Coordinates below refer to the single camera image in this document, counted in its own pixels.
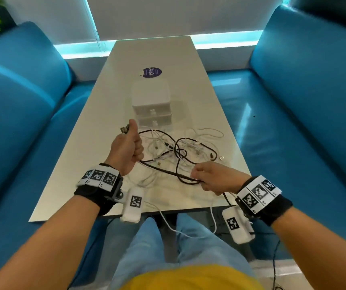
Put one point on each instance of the person's right hand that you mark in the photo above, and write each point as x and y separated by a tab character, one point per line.
221	179

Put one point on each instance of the person's left hand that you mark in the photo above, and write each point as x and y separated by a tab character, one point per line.
124	151

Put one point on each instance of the white box with drawers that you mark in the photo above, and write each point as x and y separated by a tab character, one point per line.
150	90

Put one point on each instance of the person's left forearm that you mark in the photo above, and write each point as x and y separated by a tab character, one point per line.
46	244

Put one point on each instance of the person's right forearm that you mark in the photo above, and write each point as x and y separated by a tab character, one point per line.
321	247

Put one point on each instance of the person's blue jeans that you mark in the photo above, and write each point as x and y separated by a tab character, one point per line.
148	247

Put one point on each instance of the person's yellow shirt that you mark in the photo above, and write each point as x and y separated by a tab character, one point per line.
191	280

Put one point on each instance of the black marker-tagged left wristband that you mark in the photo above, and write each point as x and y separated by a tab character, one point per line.
96	197

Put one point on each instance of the black marker-tagged wristband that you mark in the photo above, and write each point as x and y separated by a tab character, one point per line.
277	209
96	197

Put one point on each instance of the black marker-tagged right wristband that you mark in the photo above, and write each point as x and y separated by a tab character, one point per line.
277	209

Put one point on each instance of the round purple sticker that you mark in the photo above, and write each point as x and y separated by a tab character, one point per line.
152	72

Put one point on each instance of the blue leather sofa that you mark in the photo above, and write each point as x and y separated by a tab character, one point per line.
297	117
19	117

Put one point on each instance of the white table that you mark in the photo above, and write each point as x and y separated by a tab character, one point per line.
152	51

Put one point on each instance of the cyan light strip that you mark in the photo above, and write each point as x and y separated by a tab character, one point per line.
79	49

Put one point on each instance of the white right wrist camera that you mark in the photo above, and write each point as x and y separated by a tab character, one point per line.
242	235

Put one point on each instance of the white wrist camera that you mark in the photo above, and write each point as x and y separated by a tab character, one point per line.
242	235
130	214

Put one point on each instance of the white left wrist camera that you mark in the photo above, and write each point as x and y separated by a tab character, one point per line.
130	214

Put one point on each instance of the cyan vertical wall light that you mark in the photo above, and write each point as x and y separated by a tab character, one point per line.
92	21

